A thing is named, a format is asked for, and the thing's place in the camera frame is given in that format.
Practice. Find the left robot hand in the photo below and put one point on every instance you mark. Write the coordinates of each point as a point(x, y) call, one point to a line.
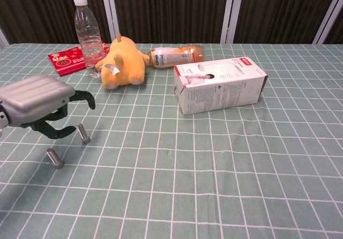
point(34, 97)

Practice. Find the metal bolt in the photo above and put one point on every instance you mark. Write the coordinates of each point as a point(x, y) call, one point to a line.
point(55, 158)
point(83, 133)

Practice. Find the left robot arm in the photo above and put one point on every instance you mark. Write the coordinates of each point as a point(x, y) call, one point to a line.
point(3, 119)

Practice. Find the red printed booklet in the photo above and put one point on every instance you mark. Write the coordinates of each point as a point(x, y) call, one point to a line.
point(68, 60)

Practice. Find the clear plastic water bottle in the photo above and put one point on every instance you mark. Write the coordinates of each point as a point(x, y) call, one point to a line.
point(88, 35)

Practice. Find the yellow plush toy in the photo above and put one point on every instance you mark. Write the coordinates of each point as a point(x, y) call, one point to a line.
point(126, 62)

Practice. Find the amber tea drink bottle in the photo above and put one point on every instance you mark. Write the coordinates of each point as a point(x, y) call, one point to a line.
point(174, 56)

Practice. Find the dark pleated curtain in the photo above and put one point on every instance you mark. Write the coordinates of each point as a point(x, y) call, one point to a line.
point(171, 8)

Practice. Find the green checked tablecloth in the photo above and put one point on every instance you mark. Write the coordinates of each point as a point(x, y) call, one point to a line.
point(187, 169)

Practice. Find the white red carton box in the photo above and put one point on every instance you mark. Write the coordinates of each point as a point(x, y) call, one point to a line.
point(219, 89)

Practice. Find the white frame post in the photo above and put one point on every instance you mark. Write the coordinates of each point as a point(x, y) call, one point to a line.
point(328, 16)
point(110, 11)
point(2, 39)
point(231, 11)

